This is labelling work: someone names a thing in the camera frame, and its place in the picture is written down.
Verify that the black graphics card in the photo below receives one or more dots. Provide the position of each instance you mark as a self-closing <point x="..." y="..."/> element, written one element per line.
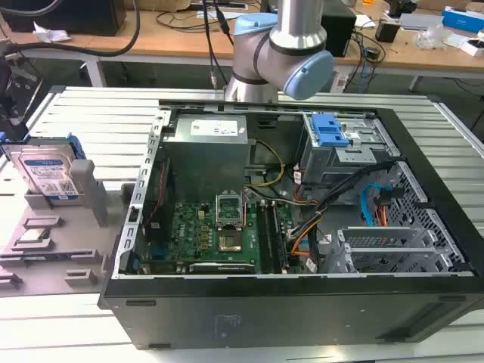
<point x="223" y="267"/>

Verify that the wooden desk with white frame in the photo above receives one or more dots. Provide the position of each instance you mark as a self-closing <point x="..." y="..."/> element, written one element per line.
<point x="159" y="41"/>

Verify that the clear plastic bag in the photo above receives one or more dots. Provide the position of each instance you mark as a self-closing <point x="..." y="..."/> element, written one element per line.
<point x="433" y="38"/>

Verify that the black box on desk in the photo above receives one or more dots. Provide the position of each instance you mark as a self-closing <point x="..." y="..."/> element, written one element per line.
<point x="68" y="17"/>

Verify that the grey power supply unit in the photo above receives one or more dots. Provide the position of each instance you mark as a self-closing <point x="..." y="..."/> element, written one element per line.
<point x="204" y="159"/>

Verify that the white open box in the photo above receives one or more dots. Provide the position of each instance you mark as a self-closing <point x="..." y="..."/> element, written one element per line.
<point x="472" y="46"/>

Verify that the black computer tower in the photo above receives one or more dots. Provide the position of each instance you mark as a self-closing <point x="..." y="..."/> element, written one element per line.
<point x="342" y="30"/>

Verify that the silver CPU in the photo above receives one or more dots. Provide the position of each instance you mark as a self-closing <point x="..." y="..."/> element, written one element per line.
<point x="34" y="236"/>

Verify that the grey parts rack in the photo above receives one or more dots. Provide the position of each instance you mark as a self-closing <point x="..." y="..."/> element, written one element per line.
<point x="56" y="264"/>

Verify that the small black box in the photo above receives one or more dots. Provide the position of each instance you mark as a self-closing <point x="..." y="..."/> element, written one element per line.
<point x="387" y="31"/>

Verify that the black open PC case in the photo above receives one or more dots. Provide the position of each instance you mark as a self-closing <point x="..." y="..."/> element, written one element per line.
<point x="264" y="317"/>

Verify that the wooden desk with clutter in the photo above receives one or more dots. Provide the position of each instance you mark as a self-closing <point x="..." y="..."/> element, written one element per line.
<point x="416" y="56"/>

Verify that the white power adapter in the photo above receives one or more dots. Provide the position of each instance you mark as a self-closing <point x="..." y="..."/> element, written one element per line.
<point x="340" y="83"/>

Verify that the CPU socket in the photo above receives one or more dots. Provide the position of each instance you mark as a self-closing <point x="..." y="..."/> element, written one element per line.
<point x="230" y="242"/>

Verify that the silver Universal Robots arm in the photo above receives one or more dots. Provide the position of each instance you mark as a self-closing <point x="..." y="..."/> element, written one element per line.
<point x="295" y="38"/>

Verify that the black case fan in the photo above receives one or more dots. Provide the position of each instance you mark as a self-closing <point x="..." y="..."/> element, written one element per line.
<point x="159" y="211"/>

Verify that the black RAM stick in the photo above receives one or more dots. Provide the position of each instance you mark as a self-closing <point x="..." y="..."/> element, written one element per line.
<point x="280" y="242"/>

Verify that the hard disk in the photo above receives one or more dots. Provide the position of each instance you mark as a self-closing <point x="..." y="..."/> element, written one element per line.
<point x="45" y="174"/>

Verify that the crumpled white paper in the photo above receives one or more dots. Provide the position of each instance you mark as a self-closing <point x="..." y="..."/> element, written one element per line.
<point x="51" y="33"/>

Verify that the green motherboard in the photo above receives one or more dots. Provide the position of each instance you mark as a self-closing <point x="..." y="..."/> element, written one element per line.
<point x="189" y="234"/>

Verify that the flat grey box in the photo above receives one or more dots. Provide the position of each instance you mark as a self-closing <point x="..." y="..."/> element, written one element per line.
<point x="421" y="20"/>

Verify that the blue disk bay latch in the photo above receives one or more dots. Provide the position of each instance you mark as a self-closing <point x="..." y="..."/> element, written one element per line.
<point x="327" y="130"/>

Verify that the metal disk bay cage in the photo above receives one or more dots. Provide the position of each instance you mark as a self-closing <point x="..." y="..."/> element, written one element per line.
<point x="340" y="162"/>

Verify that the blue cardboard box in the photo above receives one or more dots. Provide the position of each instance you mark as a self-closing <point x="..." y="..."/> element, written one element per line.
<point x="463" y="17"/>

